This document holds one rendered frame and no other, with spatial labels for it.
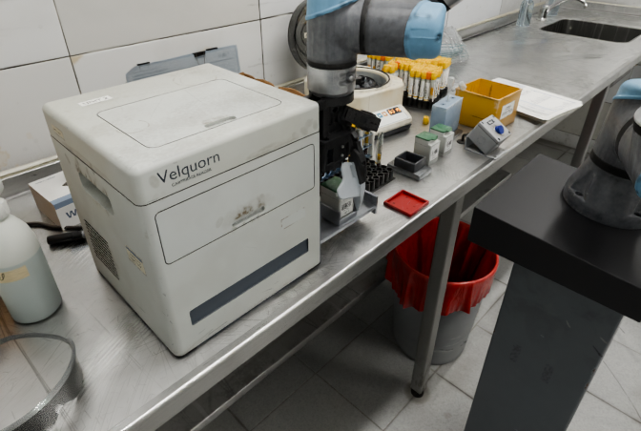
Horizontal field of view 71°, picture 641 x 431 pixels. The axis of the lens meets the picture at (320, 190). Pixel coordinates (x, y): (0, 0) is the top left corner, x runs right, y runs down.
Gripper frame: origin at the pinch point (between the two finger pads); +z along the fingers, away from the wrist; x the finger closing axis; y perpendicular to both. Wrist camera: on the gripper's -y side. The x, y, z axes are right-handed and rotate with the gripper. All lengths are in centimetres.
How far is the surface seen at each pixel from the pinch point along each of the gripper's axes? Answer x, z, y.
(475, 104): -5, 1, -62
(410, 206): 5.3, 8.4, -16.9
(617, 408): 55, 96, -80
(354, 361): -19, 96, -33
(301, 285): 5.7, 8.7, 14.7
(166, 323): 3.5, 1.8, 36.7
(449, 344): 6, 83, -54
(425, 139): -3.3, 1.9, -34.4
